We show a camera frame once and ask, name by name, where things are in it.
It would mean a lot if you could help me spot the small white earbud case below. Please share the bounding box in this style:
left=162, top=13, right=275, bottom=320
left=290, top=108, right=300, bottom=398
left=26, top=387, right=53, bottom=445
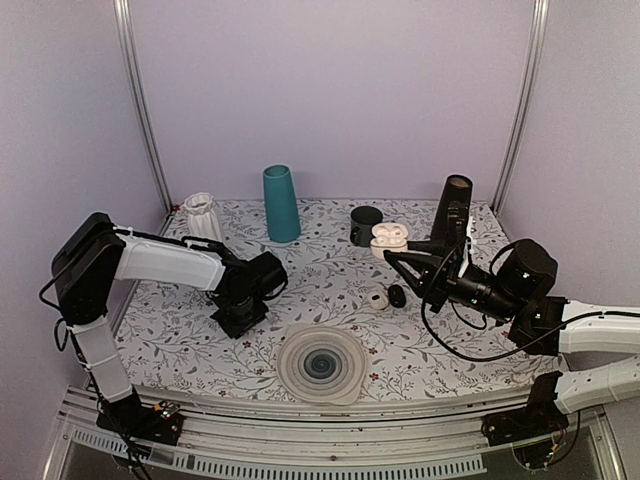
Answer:
left=367, top=291, right=389, bottom=310

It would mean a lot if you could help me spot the white earbud charging case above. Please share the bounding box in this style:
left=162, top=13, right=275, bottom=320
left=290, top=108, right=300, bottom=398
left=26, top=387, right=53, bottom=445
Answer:
left=370, top=223, right=409, bottom=260

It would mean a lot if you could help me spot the right aluminium frame post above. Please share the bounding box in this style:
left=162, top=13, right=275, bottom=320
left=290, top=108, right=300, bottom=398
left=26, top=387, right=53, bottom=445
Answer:
left=490, top=0, right=551, bottom=217

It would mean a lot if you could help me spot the swirl patterned ceramic plate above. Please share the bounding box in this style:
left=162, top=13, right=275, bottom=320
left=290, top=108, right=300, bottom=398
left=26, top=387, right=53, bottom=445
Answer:
left=276, top=325, right=368, bottom=406

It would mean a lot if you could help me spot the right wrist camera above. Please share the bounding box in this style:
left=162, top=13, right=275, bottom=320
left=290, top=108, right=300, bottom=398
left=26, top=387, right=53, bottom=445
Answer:
left=446, top=200, right=473, bottom=265

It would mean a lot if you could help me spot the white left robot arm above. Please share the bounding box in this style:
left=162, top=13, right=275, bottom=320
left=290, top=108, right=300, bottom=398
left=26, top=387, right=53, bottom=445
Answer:
left=49, top=212, right=288, bottom=434

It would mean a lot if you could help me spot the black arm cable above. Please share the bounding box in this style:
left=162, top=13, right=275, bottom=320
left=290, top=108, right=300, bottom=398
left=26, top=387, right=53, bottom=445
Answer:
left=420, top=239, right=640, bottom=362
left=38, top=234, right=236, bottom=352

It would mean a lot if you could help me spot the black round earbud case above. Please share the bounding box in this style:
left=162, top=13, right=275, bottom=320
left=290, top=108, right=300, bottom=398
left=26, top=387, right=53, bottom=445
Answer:
left=387, top=284, right=406, bottom=308

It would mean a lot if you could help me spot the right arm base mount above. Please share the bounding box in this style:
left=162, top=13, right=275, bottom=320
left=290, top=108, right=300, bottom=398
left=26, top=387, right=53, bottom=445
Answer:
left=481, top=371, right=569, bottom=446

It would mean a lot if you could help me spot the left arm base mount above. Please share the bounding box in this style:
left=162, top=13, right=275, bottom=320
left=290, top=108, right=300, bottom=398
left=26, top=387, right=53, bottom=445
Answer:
left=96, top=390, right=185, bottom=446

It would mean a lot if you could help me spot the teal tall vase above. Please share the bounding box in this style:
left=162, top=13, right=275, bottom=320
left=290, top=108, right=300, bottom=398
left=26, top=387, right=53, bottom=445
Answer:
left=263, top=165, right=301, bottom=243

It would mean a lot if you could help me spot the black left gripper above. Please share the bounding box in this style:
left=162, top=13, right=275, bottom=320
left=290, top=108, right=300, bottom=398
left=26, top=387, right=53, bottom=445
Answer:
left=214, top=293, right=269, bottom=339

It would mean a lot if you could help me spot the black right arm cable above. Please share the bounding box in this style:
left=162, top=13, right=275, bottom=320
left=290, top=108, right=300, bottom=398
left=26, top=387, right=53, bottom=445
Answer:
left=420, top=239, right=640, bottom=362

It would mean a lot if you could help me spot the dark grey mug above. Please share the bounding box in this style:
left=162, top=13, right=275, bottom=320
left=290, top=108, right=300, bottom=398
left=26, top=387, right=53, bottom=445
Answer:
left=350, top=205, right=383, bottom=248

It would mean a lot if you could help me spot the left aluminium frame post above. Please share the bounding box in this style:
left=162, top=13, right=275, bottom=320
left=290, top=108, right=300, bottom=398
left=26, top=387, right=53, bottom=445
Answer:
left=113, top=0, right=173, bottom=212

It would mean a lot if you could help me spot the aluminium frame post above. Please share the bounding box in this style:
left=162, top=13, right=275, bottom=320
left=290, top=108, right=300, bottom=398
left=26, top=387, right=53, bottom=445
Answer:
left=490, top=0, right=551, bottom=217
left=113, top=0, right=173, bottom=212

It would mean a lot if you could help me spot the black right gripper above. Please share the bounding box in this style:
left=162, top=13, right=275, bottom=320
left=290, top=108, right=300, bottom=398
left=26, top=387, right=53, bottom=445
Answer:
left=387, top=240, right=521, bottom=324

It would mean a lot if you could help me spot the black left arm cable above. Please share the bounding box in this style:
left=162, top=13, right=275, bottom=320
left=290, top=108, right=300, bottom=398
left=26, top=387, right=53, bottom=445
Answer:
left=38, top=234, right=236, bottom=352

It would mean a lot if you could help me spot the white ribbed vase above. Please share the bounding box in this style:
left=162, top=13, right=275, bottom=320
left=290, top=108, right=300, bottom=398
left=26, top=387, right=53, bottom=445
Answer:
left=183, top=192, right=224, bottom=242

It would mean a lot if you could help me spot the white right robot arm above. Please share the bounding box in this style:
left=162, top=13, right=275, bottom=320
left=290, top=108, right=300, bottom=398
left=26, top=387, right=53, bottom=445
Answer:
left=383, top=239, right=639, bottom=436

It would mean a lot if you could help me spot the black tall cylinder vase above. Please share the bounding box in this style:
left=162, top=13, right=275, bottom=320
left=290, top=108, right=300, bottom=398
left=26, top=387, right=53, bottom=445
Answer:
left=430, top=174, right=473, bottom=246

